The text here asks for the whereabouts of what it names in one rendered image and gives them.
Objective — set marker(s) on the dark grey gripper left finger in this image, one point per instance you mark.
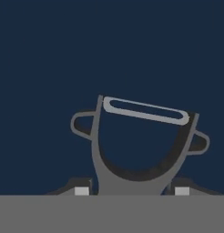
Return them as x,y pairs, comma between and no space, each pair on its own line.
81,187

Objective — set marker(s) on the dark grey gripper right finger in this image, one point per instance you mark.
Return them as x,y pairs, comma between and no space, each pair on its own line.
183,188

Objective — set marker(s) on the grey vegetable peeler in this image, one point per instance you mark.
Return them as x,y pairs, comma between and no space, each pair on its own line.
129,185

